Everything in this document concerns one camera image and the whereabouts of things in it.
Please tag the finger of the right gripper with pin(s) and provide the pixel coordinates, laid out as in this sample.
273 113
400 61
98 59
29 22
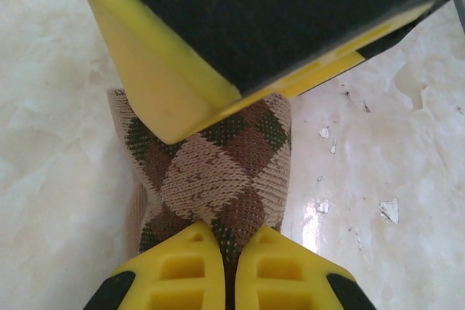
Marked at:
254 16

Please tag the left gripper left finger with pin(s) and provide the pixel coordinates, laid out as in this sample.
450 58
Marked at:
170 270

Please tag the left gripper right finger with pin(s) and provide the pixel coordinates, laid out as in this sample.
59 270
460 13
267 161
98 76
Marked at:
290 273

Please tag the brown beige argyle sock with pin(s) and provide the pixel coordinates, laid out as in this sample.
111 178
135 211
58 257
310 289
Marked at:
218 172

